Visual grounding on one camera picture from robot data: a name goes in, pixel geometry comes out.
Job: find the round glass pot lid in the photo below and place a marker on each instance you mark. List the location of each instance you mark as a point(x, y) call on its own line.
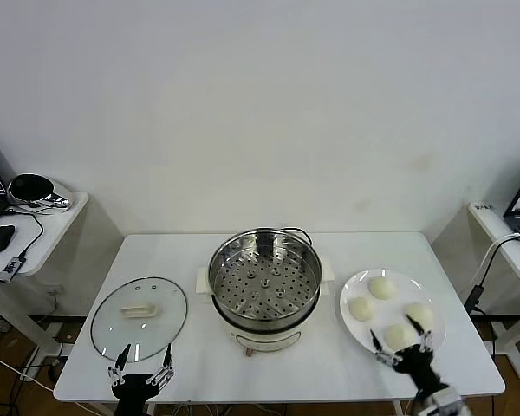
point(156, 329)

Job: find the white electric cooker base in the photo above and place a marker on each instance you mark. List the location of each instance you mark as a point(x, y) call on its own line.
point(264, 342)

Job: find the white steamed baozi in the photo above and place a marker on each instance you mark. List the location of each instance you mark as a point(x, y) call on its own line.
point(382, 287)
point(362, 308)
point(422, 311)
point(401, 336)

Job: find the white round plate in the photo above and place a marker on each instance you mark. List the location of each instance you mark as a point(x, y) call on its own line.
point(424, 294)

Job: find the small white printed label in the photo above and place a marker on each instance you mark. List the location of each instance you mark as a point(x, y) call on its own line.
point(483, 207)

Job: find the white side desk with mouse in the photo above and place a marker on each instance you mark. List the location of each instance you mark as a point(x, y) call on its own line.
point(56, 234)

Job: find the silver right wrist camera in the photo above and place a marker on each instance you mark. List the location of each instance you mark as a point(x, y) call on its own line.
point(444, 401)

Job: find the stainless steel steamer pot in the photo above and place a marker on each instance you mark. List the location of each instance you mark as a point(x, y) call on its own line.
point(229, 260)

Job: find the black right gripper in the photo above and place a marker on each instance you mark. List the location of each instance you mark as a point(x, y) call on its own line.
point(418, 366)

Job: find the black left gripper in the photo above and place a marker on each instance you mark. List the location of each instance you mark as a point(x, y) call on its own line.
point(134, 388)

